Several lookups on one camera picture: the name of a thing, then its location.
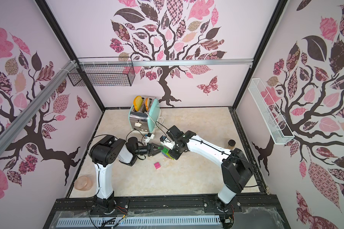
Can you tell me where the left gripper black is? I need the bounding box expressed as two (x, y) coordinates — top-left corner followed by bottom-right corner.
(134, 143), (163, 157)

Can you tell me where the pink lego brick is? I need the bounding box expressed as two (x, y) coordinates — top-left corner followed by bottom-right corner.
(154, 162), (161, 169)

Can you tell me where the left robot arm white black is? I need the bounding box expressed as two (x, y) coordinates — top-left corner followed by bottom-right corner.
(89, 135), (164, 214)

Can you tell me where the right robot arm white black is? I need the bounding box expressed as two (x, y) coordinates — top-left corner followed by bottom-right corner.
(160, 126), (254, 211)

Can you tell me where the mint green toaster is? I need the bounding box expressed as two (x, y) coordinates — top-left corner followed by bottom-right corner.
(128, 96), (161, 134)

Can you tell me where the brown toast slice right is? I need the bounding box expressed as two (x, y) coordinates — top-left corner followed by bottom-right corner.
(143, 98), (152, 112)

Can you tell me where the yellow toast slice left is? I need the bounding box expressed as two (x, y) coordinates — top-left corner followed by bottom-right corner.
(133, 96), (143, 112)

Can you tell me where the brown cylindrical cup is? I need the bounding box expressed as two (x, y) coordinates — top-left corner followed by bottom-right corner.
(228, 139), (236, 150)

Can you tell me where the pink translucent bowl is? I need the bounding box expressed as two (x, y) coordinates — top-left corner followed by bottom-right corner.
(74, 176), (93, 191)

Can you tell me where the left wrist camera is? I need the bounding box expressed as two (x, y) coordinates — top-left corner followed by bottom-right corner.
(144, 133), (155, 145)

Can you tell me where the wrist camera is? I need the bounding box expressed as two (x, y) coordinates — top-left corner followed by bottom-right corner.
(144, 133), (155, 145)
(160, 135), (173, 148)

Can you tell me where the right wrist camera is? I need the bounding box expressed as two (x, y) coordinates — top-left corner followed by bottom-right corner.
(160, 135), (173, 148)

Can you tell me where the black wire basket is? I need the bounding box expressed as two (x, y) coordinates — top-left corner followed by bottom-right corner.
(67, 56), (136, 87)

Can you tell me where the white wire basket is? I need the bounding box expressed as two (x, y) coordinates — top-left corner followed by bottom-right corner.
(248, 78), (294, 145)

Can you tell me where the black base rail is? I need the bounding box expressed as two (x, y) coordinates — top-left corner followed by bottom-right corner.
(44, 193), (290, 229)

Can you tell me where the white cable duct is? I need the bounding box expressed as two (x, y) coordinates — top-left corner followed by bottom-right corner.
(55, 215), (221, 229)

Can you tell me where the aluminium rail left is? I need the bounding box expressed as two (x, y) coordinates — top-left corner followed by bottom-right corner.
(0, 60), (76, 155)

